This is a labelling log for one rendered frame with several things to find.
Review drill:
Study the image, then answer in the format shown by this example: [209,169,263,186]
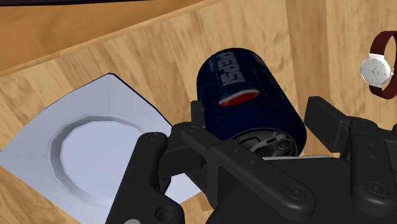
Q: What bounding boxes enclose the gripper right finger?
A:
[303,95,397,220]

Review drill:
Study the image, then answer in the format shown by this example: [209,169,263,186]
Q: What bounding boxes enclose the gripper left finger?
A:
[105,99,316,224]

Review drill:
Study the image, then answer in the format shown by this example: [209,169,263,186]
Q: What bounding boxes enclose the white square plate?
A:
[0,73,202,224]

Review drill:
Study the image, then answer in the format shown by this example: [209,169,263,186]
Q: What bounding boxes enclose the dark blue soda can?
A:
[196,47,308,157]

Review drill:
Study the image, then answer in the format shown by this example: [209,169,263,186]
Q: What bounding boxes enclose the wooden table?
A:
[0,0,397,224]

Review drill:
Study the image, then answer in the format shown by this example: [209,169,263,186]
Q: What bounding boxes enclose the white wristwatch with brown strap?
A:
[359,30,397,100]

